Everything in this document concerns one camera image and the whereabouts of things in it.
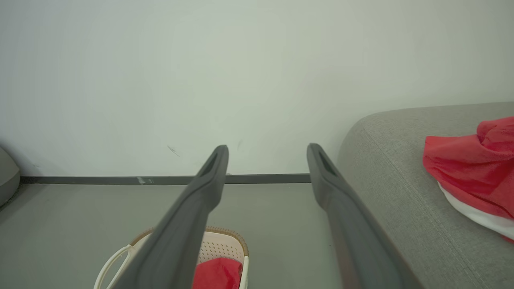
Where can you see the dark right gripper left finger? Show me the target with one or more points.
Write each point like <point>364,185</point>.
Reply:
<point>180,233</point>

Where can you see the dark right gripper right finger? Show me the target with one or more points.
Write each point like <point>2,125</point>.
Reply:
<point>353,233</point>

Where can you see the red jersey with black patch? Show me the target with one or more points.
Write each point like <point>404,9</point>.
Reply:
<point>219,275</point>

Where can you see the red and white garment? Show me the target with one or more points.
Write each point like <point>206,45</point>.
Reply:
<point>470,172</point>

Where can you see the cream perforated laundry basket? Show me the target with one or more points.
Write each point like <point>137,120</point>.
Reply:
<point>225,247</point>

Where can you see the grey fabric sofa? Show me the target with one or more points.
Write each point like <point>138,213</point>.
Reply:
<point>401,208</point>

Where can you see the grey rounded object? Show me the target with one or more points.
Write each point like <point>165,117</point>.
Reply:
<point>7,176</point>

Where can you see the black wall baseboard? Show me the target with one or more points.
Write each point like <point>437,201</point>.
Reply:
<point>100,180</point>

